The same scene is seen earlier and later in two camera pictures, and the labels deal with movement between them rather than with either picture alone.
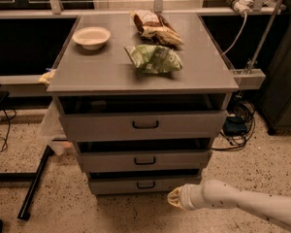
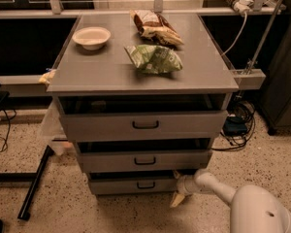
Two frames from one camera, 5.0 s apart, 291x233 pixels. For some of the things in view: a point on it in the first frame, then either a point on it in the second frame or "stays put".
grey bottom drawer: x=145 y=182 stays put
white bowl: x=90 y=37 stays put
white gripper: x=186 y=196 to x=184 y=185
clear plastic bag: x=53 y=129 stays put
